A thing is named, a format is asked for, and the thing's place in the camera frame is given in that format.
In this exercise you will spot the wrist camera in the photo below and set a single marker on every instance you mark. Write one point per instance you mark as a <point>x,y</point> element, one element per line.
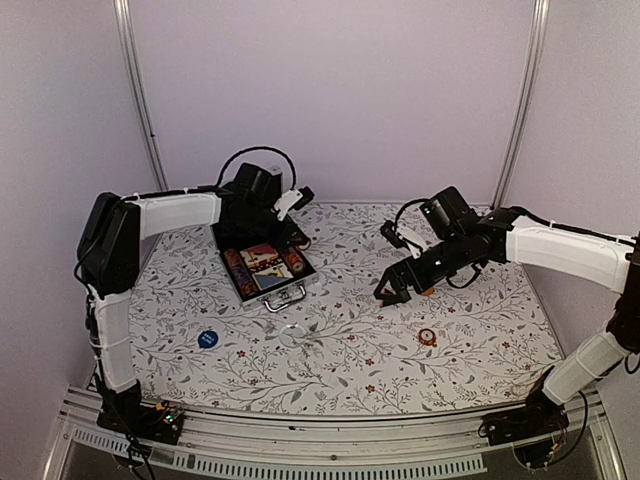
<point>448,214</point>
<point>293,199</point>

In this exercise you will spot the clear round dealer button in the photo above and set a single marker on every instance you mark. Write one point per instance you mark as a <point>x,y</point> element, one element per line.
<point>292,335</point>

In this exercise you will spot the aluminium frame post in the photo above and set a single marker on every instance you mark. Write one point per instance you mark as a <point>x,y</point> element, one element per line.
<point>533,59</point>
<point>124,25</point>

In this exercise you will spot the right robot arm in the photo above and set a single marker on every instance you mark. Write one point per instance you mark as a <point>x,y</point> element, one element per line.
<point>514,235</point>

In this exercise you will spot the single red poker chip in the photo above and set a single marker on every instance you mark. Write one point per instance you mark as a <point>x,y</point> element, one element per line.
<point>427,337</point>

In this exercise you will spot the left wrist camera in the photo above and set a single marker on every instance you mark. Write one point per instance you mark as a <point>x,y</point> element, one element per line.
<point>293,199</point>

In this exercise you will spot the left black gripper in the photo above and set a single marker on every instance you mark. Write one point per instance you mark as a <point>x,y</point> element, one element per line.
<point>286,233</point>

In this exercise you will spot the floral table mat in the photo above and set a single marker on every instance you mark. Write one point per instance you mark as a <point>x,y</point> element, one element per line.
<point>359,357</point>

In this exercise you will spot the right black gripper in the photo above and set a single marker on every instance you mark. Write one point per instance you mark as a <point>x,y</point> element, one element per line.
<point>419,281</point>

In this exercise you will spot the front aluminium rail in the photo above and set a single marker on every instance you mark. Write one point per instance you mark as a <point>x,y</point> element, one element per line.
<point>218,444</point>

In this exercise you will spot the orange poker chip stack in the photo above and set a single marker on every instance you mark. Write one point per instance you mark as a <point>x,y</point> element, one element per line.
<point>305,246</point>

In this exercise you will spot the poker chip row right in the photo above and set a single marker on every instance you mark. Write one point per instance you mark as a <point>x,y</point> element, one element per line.
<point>293,260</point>

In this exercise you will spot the blue playing card deck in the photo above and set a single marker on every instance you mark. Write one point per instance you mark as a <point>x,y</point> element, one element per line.
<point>272,277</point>

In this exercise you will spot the poker chip row left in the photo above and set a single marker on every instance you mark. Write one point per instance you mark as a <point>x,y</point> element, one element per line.
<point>240,274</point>

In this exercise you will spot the poker chip row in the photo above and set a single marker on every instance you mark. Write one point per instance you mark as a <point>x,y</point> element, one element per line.
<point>293,260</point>
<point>240,274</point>

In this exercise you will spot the left aluminium frame post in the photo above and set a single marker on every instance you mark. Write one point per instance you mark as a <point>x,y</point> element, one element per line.
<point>124,25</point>

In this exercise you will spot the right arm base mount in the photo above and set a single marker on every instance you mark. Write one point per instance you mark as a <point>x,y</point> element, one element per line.
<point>541,424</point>

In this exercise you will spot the aluminium poker case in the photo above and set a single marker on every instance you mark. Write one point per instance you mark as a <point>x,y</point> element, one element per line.
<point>259,243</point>

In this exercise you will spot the blue round button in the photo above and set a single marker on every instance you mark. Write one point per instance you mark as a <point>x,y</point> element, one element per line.
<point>208,339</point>

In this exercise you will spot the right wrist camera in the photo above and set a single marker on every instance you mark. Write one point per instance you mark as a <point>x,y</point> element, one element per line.
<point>448,214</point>

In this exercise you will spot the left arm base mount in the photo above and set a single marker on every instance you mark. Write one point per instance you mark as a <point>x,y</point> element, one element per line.
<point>161,423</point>

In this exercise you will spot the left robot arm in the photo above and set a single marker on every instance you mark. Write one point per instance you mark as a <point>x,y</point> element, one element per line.
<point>108,265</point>

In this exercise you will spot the right aluminium frame post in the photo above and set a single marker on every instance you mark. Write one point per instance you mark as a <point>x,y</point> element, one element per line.
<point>533,59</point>

